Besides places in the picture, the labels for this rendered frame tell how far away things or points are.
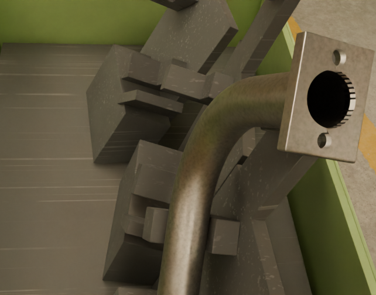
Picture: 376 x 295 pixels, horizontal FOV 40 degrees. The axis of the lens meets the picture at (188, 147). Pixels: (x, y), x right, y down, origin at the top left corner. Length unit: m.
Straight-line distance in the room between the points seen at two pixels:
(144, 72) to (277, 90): 0.36
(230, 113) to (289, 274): 0.30
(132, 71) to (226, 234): 0.29
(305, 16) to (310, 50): 2.32
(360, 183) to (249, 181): 1.50
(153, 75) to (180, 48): 0.05
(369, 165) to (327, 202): 1.40
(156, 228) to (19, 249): 0.23
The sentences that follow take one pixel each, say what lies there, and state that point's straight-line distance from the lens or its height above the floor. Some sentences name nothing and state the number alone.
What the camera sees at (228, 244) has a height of 1.02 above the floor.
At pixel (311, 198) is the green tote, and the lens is 0.58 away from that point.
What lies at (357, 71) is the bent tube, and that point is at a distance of 0.26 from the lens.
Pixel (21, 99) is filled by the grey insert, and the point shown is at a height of 0.85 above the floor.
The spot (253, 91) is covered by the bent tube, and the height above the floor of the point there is 1.16.
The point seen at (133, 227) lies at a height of 0.96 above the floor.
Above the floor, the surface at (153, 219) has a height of 1.02.
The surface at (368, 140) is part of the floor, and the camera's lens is 2.02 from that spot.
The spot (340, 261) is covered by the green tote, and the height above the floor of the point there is 0.92.
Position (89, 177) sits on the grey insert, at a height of 0.85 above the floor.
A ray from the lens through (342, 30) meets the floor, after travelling 2.53.
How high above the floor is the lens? 1.34
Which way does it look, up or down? 48 degrees down
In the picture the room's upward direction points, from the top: 7 degrees clockwise
